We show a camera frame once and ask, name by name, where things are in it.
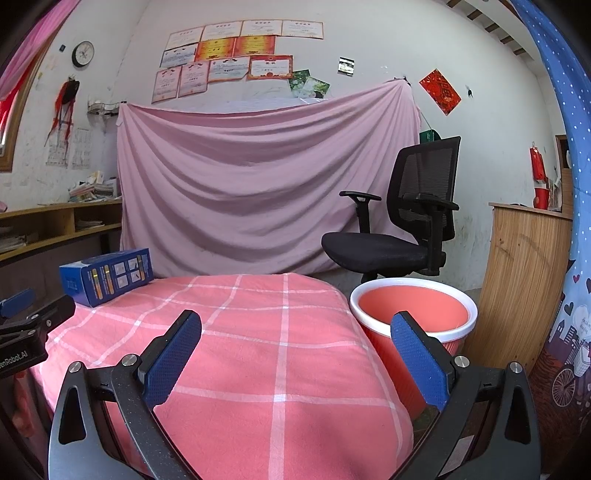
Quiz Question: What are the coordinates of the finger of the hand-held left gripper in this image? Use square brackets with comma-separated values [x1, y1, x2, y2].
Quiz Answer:
[0, 294, 76, 340]
[0, 288, 36, 318]

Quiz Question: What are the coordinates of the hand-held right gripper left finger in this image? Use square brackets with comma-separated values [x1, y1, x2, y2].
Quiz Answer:
[47, 310, 203, 480]

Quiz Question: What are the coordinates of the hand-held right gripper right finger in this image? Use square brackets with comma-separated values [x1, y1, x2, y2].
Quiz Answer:
[390, 311, 541, 480]

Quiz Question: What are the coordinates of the red bin with white rim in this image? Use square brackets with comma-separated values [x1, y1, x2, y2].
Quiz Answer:
[349, 277, 478, 418]

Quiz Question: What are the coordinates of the blue cardboard box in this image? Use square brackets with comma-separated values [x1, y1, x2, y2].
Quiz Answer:
[59, 248, 154, 308]

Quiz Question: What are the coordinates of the pink checked tablecloth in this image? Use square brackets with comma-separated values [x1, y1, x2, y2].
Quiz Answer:
[16, 272, 414, 480]

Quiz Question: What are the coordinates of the black office chair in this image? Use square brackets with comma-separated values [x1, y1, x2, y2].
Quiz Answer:
[322, 136, 461, 283]

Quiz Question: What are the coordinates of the stack of books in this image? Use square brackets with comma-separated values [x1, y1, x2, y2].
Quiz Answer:
[68, 171, 122, 202]

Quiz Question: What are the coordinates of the wooden cabinet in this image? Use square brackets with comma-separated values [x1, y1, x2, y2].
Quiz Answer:
[473, 202, 573, 384]

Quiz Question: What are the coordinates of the pink hanging cloth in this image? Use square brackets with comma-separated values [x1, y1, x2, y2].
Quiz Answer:
[116, 79, 421, 280]

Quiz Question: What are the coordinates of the red hanging lantern ornament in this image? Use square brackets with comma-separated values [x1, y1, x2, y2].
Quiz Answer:
[529, 141, 549, 183]

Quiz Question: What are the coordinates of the red pink window curtain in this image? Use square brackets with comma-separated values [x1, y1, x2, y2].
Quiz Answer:
[0, 0, 79, 100]

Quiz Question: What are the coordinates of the blue printed curtain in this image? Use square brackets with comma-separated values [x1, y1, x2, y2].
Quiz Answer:
[508, 0, 591, 472]

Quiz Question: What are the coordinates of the wooden wall shelf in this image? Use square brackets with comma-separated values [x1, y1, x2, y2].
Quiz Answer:
[0, 198, 124, 268]

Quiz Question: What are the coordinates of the wooden window frame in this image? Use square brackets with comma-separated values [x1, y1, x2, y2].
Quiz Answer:
[0, 28, 61, 172]

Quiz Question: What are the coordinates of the paper wall calendar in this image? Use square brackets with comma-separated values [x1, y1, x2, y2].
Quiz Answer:
[45, 128, 93, 169]

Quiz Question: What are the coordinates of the wire wall rack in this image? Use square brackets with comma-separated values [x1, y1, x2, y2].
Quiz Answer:
[88, 98, 122, 116]

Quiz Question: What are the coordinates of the red tassel wall ornament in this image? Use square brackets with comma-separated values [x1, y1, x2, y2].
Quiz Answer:
[45, 79, 80, 148]

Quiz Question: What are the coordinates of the wooden door frame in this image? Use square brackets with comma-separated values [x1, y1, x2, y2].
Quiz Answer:
[555, 135, 573, 213]

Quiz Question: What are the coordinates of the round wall clock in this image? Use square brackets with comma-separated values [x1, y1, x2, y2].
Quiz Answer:
[71, 41, 95, 68]

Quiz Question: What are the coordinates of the red diamond wall poster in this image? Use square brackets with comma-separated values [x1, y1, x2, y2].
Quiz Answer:
[419, 69, 461, 116]

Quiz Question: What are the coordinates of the group of wall certificates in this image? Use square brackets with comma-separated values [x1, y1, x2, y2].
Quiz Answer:
[151, 19, 324, 104]

